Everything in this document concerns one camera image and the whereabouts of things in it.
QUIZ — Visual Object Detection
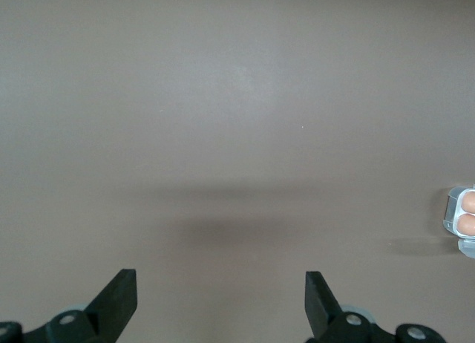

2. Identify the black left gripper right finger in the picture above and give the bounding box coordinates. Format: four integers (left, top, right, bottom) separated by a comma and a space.
304, 270, 445, 343

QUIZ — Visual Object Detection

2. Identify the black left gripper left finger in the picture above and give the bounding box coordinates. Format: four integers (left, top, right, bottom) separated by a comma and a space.
0, 268, 138, 343

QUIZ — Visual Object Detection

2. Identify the clear plastic egg box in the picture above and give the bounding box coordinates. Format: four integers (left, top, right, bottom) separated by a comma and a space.
442, 186, 475, 260

